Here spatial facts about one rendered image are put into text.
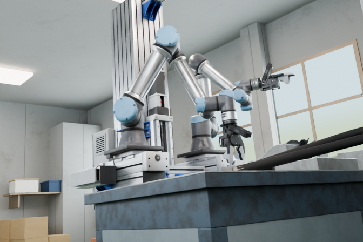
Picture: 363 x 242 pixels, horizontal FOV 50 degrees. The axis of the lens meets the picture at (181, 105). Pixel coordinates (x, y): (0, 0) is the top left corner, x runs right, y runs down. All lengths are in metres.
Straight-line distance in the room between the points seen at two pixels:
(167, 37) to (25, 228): 5.38
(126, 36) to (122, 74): 0.24
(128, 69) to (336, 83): 3.03
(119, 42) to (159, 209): 1.60
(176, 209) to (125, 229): 0.28
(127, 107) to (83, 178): 0.45
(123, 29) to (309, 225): 1.74
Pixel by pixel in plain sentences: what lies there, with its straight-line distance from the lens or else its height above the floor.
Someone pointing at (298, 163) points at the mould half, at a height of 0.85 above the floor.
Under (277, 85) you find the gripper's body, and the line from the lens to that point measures 2.42.
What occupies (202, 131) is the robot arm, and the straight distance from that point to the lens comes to 2.32.
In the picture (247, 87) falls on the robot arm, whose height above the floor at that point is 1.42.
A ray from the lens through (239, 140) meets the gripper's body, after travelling 1.87.
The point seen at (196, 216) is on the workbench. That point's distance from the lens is 0.98.
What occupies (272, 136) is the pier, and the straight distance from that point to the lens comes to 5.07.
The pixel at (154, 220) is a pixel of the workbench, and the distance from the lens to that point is 1.13.
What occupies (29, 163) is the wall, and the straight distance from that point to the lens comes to 8.60.
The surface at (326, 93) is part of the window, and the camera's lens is 4.92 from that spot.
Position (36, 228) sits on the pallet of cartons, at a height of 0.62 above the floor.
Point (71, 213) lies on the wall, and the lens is 8.15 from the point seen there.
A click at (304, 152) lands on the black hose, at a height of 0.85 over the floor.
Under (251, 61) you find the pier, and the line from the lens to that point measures 5.44.
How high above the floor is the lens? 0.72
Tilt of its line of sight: 15 degrees up
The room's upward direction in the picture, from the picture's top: 5 degrees counter-clockwise
